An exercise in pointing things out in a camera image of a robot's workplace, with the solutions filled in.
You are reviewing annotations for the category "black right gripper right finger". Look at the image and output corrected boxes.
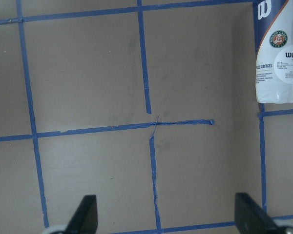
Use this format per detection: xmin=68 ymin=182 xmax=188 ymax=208
xmin=234 ymin=193 xmax=282 ymax=234

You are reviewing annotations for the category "white blue tennis ball can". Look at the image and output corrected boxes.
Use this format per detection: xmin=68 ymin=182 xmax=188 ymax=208
xmin=254 ymin=0 xmax=293 ymax=104

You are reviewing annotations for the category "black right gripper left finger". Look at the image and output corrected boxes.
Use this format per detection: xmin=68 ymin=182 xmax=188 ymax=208
xmin=64 ymin=195 xmax=98 ymax=234

